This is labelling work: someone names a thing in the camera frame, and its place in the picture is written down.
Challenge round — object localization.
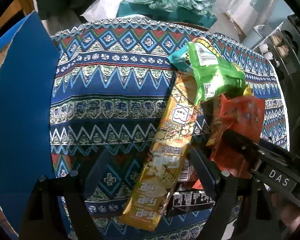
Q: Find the orange yellow snack packet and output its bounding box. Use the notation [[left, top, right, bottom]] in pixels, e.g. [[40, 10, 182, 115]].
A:
[[206, 85, 254, 148]]

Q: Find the wooden cabinet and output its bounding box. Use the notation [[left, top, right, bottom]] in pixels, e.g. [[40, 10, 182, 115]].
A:
[[0, 0, 33, 45]]

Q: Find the red snack packet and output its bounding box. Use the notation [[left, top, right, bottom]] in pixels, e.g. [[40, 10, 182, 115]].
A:
[[210, 94, 265, 179]]

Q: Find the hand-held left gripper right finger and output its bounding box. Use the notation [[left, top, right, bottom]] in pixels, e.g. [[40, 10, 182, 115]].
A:
[[187, 146, 276, 240]]

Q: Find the black snack packet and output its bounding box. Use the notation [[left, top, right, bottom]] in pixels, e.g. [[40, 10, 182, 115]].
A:
[[169, 159, 217, 217]]

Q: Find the person's right hand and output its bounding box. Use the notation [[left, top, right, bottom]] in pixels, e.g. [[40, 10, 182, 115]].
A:
[[271, 192, 300, 232]]

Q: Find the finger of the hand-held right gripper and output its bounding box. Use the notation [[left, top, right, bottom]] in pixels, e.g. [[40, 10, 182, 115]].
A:
[[222, 129, 263, 161]]

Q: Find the green snack packet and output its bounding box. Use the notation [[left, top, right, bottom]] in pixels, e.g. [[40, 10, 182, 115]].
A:
[[186, 41, 247, 105]]

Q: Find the flat cardboard piece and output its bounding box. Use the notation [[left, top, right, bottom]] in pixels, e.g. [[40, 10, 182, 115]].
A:
[[222, 10, 248, 40]]

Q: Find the blue cardboard box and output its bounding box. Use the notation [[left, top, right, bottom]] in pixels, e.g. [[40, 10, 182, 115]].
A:
[[0, 11, 63, 238]]

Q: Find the pale blue panel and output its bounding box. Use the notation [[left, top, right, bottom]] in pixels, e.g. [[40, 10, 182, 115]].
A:
[[247, 0, 290, 53]]

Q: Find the long gold snack packet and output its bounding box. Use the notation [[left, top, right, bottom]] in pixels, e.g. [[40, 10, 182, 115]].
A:
[[119, 70, 203, 232]]

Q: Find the metal storage rack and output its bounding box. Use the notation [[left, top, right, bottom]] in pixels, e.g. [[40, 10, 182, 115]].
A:
[[255, 12, 300, 80]]

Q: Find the blue patterned tablecloth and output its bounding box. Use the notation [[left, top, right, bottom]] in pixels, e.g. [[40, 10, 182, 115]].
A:
[[49, 17, 290, 240]]

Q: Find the teal snack packet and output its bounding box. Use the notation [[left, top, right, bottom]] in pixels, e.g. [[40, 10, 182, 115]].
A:
[[167, 37, 217, 72]]

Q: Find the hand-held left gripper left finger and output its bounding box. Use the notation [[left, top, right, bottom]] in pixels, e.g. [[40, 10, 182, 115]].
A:
[[19, 149, 110, 240]]

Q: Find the white plastic bag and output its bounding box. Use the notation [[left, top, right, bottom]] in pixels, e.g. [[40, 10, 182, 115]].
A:
[[81, 0, 150, 23]]

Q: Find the teal box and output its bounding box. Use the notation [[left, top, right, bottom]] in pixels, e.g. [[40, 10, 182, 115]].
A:
[[116, 1, 218, 28]]

